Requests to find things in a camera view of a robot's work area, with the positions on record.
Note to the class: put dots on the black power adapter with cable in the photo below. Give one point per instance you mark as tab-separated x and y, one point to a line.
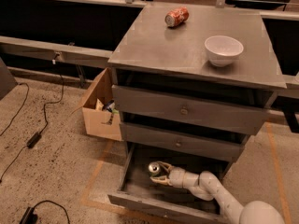
37	135

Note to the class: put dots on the orange soda can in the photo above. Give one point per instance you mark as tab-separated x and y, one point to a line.
176	16

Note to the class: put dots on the grey drawer cabinet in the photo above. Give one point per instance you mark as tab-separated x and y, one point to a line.
155	57

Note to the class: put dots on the bottom grey drawer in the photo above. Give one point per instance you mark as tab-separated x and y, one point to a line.
138	192

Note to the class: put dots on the items inside cardboard box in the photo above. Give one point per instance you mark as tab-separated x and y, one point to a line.
107	111

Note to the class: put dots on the middle grey drawer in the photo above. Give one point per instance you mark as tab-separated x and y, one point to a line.
181	142

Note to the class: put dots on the cardboard box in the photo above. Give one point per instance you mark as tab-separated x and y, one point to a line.
100	117

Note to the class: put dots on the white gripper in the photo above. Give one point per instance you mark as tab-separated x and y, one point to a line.
177	177

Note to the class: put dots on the grey drawer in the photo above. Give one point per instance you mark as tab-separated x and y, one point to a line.
199	112
181	142
138	192

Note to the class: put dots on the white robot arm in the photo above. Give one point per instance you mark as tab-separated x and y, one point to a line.
207	186

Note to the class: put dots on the green soda can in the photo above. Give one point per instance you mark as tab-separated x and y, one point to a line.
154	168

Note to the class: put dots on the black charger bottom left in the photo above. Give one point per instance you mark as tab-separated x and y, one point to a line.
30	217

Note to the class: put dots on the white bowl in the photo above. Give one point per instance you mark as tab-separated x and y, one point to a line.
222	50

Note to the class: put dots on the top grey drawer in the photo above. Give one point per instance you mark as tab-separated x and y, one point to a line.
199	112

